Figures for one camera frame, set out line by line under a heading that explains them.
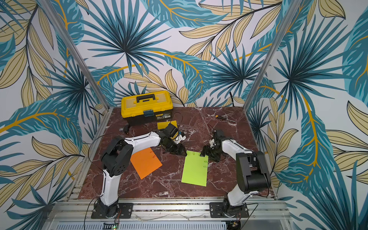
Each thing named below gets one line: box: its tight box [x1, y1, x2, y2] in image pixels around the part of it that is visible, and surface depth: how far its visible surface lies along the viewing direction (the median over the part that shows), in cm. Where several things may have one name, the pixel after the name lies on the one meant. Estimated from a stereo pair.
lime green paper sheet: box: [181, 150, 209, 187], surface depth 91 cm
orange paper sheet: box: [130, 147, 163, 180], surface depth 91 cm
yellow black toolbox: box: [120, 90, 174, 127], surface depth 102 cm
